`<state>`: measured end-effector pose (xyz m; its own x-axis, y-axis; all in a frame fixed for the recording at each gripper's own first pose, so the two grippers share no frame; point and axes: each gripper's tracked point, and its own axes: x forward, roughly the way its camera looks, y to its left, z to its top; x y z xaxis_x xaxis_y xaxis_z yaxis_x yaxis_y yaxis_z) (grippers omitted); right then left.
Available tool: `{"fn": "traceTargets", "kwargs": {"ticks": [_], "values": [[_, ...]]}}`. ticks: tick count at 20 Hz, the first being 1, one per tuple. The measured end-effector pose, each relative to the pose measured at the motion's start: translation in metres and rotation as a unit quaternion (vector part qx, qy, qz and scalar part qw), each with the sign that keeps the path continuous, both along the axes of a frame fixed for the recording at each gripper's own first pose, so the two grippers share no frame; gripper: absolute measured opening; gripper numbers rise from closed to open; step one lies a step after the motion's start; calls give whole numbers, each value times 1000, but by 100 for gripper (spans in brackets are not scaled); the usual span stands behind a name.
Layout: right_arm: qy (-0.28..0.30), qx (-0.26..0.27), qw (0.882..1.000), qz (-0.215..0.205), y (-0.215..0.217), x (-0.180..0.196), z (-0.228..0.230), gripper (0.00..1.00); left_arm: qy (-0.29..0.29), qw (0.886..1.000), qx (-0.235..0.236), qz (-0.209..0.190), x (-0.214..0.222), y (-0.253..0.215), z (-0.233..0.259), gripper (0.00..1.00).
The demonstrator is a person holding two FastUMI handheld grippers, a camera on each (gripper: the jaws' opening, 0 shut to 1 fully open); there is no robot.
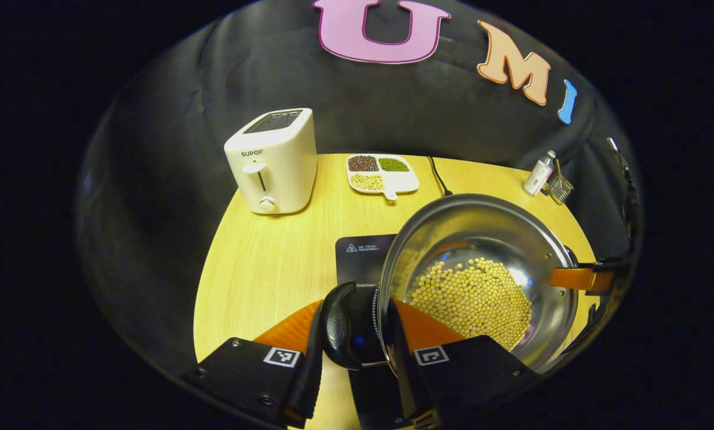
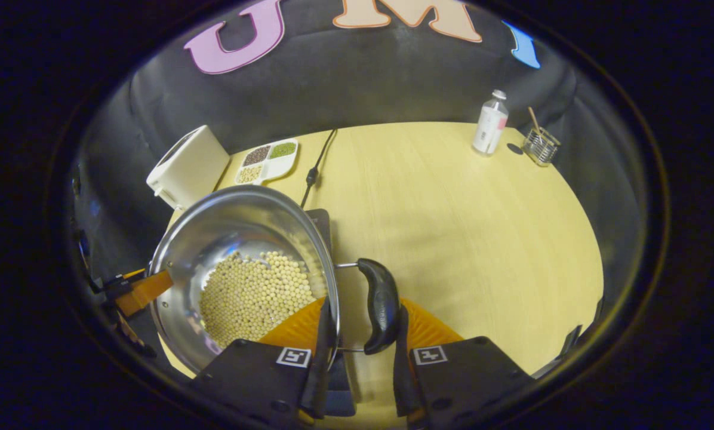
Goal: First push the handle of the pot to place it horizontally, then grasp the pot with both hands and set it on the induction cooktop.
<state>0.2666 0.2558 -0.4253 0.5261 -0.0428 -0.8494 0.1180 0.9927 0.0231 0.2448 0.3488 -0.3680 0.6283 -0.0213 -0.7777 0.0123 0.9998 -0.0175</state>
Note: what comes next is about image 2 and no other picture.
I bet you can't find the steel pot with black handles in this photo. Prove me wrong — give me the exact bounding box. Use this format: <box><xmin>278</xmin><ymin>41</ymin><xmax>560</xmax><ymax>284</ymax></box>
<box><xmin>147</xmin><ymin>183</ymin><xmax>401</xmax><ymax>376</ymax></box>

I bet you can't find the white bottle with red label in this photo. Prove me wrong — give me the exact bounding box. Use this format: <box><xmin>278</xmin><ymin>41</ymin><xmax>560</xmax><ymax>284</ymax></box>
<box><xmin>471</xmin><ymin>89</ymin><xmax>510</xmax><ymax>158</ymax></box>

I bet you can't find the black induction cooktop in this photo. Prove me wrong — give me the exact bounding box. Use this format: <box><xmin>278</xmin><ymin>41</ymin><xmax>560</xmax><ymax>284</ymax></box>
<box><xmin>305</xmin><ymin>208</ymin><xmax>358</xmax><ymax>417</ymax></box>

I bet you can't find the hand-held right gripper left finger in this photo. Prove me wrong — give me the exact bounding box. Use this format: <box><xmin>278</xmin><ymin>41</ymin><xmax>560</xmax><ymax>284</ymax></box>
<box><xmin>191</xmin><ymin>297</ymin><xmax>339</xmax><ymax>430</ymax></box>

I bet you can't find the white boxy appliance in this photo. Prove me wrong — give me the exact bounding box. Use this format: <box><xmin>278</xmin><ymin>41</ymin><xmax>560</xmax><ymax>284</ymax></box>
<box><xmin>146</xmin><ymin>124</ymin><xmax>232</xmax><ymax>211</ymax></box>

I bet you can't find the wire holder with wooden stick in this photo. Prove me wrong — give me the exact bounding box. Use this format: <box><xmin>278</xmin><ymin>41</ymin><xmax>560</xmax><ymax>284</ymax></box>
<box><xmin>521</xmin><ymin>106</ymin><xmax>562</xmax><ymax>167</ymax></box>

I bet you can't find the black power cable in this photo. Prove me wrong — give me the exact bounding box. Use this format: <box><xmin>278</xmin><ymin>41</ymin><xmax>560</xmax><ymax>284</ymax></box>
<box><xmin>298</xmin><ymin>128</ymin><xmax>339</xmax><ymax>210</ymax></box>

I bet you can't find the pile of soybeans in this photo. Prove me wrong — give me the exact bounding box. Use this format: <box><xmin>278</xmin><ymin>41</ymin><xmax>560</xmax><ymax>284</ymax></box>
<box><xmin>198</xmin><ymin>250</ymin><xmax>316</xmax><ymax>351</ymax></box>

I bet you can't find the white divided dish with grains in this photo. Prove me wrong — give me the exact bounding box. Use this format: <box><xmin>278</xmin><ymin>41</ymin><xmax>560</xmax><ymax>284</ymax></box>
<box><xmin>233</xmin><ymin>137</ymin><xmax>300</xmax><ymax>186</ymax></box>

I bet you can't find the black backdrop cloth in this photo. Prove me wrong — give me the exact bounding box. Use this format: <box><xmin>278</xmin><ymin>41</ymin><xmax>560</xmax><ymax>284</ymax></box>
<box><xmin>63</xmin><ymin>0</ymin><xmax>653</xmax><ymax>359</ymax></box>

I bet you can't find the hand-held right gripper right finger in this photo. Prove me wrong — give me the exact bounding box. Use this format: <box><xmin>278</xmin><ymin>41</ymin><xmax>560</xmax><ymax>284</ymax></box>
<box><xmin>392</xmin><ymin>297</ymin><xmax>536</xmax><ymax>430</ymax></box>

